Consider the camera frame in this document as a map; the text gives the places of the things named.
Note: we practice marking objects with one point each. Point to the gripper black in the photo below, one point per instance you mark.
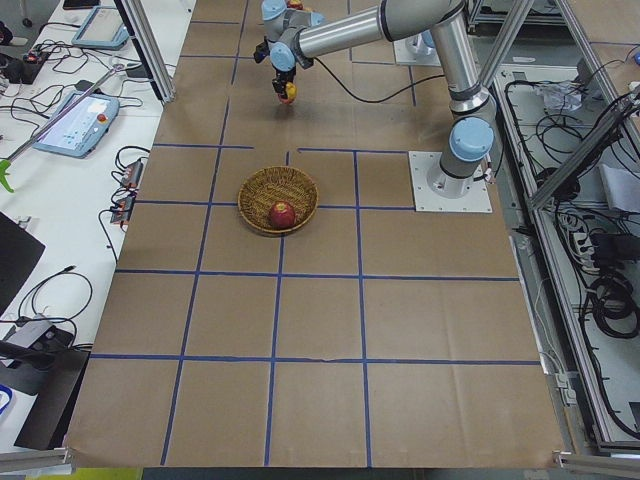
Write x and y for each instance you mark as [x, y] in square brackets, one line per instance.
[281, 76]

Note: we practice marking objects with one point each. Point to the red apple carried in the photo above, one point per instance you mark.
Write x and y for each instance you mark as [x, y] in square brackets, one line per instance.
[288, 94]

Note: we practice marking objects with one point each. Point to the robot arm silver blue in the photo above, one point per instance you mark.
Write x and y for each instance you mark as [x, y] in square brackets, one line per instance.
[296, 38]

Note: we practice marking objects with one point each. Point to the red apple back on plate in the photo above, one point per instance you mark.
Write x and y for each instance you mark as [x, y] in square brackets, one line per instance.
[295, 4]

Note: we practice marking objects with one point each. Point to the woven wicker basket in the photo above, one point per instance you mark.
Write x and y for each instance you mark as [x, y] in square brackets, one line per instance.
[277, 183]

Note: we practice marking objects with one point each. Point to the red apple in basket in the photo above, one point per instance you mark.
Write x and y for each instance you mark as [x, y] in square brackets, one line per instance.
[282, 215]

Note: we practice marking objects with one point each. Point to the far teach pendant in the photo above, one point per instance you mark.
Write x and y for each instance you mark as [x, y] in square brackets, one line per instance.
[103, 28]

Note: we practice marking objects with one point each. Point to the teach pendant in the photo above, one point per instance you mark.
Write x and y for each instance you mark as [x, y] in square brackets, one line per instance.
[103, 28]
[79, 131]

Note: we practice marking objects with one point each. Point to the near teach pendant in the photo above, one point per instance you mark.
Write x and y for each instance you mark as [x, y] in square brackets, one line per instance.
[79, 131]

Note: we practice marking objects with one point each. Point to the long grabber stick green tip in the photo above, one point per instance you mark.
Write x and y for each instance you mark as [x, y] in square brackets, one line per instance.
[49, 125]

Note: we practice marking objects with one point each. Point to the aluminium frame post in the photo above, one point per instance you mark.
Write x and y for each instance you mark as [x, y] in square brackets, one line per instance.
[138, 26]

